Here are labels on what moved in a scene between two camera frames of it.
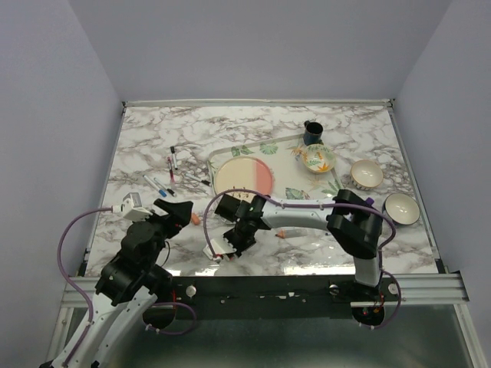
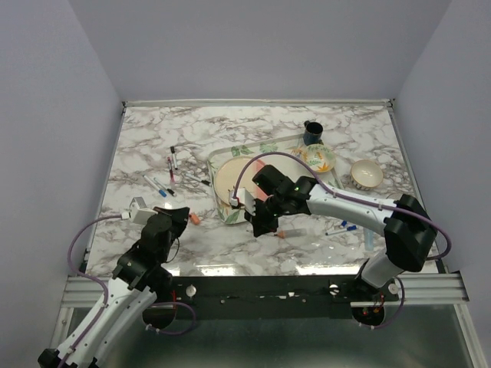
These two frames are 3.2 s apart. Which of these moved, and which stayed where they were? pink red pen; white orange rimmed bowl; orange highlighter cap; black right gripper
Moved: black right gripper
Stayed: white orange rimmed bowl; orange highlighter cap; pink red pen
